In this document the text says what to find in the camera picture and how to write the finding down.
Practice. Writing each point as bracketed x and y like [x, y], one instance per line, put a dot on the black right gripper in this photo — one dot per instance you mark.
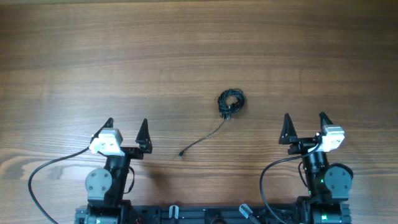
[288, 130]

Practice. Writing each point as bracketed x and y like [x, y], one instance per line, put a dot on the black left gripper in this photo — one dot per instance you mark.
[142, 139]

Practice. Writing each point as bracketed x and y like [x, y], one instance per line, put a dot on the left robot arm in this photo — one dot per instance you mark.
[105, 186]

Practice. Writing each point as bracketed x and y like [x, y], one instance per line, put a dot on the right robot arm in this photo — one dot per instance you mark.
[328, 184]

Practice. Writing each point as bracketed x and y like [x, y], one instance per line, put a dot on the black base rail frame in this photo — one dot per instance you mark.
[288, 213]

